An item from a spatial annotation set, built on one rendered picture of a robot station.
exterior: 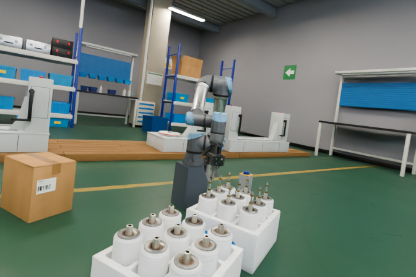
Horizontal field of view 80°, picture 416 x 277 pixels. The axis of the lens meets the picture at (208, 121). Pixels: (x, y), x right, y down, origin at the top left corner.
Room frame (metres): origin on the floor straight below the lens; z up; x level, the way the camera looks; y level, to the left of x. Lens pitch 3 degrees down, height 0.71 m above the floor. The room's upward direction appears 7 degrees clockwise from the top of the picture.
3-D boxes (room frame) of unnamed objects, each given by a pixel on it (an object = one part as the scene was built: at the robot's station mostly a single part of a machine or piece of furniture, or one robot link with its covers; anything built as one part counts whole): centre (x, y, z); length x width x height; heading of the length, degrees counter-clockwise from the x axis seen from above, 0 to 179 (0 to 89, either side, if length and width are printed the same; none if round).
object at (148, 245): (0.77, 0.12, 0.25); 0.08 x 0.08 x 0.01
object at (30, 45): (4.68, 3.32, 1.42); 0.42 x 0.37 x 0.20; 39
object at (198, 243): (0.82, -0.04, 0.25); 0.08 x 0.08 x 0.01
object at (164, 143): (3.64, 0.37, 0.45); 0.82 x 0.57 x 0.74; 126
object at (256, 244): (1.34, -0.21, 0.09); 0.39 x 0.39 x 0.18; 60
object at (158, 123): (5.83, 1.23, 0.19); 0.50 x 0.41 x 0.37; 41
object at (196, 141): (1.78, 0.06, 0.47); 0.13 x 0.12 x 0.14; 89
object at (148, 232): (0.93, 0.16, 0.16); 0.10 x 0.10 x 0.18
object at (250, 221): (1.18, -0.25, 0.16); 0.10 x 0.10 x 0.18
